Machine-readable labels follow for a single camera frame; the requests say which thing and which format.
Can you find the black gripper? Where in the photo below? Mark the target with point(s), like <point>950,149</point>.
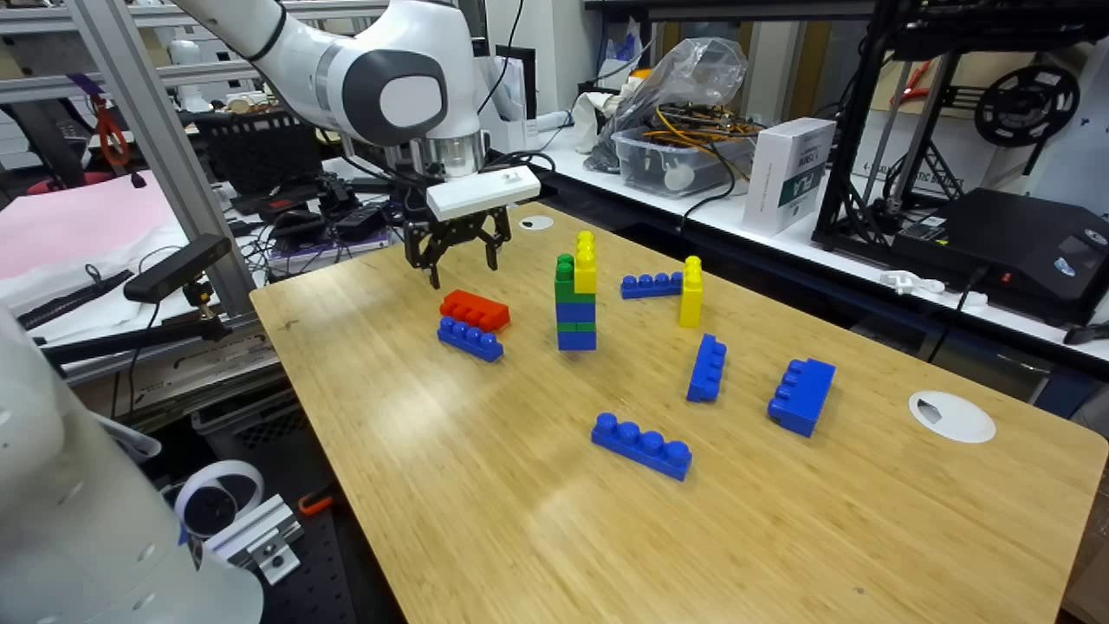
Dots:
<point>417,203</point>

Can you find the blue four-stud toy block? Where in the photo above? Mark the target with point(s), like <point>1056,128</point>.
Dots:
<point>641,447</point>
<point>709,373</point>
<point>469,336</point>
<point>649,286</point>

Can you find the tall green toy block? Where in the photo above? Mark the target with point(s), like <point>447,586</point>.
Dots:
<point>563,282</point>

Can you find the yellow three-stud toy block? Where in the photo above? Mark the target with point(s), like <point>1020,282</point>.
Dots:
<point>588,263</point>

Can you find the blue square toy block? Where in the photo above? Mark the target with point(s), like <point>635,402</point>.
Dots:
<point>577,310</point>
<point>577,340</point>

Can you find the thin green toy block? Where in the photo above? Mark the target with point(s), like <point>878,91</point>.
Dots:
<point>577,326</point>

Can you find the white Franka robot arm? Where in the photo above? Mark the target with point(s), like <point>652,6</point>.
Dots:
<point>335,70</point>

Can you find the yellow tall two-stud block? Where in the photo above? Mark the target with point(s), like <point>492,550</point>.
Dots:
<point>689,296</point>

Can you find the red eight-stud toy block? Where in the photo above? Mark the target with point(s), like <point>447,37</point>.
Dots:
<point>473,310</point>

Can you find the clear plastic storage bin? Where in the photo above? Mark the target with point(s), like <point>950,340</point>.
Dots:
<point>681,173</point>

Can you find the clear plastic bag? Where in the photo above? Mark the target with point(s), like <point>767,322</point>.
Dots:
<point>695,70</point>

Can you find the white cardboard box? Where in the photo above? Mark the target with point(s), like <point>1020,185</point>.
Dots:
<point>783,156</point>

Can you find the blue wide six-stud block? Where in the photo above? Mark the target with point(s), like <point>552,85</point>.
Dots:
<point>797,400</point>

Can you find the pink foam sheet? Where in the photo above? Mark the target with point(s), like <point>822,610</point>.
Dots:
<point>79,226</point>

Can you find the white workbench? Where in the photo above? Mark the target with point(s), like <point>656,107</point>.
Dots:
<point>852,260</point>

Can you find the black printer device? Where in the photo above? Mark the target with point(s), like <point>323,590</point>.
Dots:
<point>1016,247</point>

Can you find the black filament spool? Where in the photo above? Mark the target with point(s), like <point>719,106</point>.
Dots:
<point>999,106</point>

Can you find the black stereo camera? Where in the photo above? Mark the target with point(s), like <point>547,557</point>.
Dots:
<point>175,271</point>

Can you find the aluminium extrusion post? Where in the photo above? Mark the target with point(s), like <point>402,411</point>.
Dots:
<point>157,127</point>

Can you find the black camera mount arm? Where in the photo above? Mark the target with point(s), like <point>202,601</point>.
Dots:
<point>138,336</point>

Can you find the metal clamp bracket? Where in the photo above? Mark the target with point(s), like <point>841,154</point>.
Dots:
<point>261,540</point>

